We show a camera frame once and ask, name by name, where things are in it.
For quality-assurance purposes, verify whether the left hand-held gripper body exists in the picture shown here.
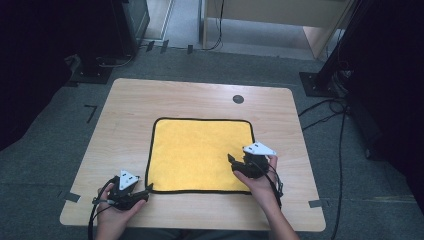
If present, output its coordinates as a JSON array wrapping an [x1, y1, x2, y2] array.
[[107, 169, 150, 211]]

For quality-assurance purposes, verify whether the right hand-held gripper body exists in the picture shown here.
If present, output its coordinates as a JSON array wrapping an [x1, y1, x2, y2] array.
[[233, 141, 278, 180]]

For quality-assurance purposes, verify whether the yellow towel with black edge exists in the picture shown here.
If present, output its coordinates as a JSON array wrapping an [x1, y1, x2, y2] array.
[[145, 117, 256, 195]]

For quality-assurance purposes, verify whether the person's left hand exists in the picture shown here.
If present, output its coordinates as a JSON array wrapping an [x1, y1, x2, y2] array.
[[96, 186, 148, 232]]

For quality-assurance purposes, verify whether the person's right hand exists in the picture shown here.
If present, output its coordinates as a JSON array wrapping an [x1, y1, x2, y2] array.
[[233, 154, 280, 215]]

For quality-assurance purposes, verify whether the light wooden desk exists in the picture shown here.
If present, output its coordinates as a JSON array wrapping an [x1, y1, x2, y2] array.
[[199, 0, 355, 62]]

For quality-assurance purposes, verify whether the dark curtain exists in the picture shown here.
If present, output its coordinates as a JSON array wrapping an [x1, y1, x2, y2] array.
[[0, 0, 84, 152], [346, 0, 424, 215]]

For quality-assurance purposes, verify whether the black cabinet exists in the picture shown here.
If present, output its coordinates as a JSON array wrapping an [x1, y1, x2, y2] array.
[[79, 0, 151, 68]]

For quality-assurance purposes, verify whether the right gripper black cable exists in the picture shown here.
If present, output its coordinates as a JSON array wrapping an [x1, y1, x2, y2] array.
[[261, 162, 285, 210]]

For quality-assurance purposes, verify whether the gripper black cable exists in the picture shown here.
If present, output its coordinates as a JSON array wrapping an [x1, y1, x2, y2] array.
[[261, 162, 285, 210], [87, 177, 118, 240]]

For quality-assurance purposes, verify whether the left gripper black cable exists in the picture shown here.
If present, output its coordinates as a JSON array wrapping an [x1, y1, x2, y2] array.
[[87, 177, 118, 240]]

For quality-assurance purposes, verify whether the long black floor cable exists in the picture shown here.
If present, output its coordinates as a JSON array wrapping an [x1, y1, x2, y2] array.
[[331, 106, 348, 240]]

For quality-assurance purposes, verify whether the black looped floor cable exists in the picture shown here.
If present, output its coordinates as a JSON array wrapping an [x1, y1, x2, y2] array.
[[297, 97, 348, 118]]

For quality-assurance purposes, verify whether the black stand with base plate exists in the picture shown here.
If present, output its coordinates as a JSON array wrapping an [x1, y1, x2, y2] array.
[[298, 0, 368, 99]]

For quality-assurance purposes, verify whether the black stand base plate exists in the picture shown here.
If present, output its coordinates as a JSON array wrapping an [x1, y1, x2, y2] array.
[[69, 54, 114, 85]]

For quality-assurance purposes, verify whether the black hanging cable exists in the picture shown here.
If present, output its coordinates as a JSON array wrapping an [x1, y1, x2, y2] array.
[[201, 0, 225, 52]]

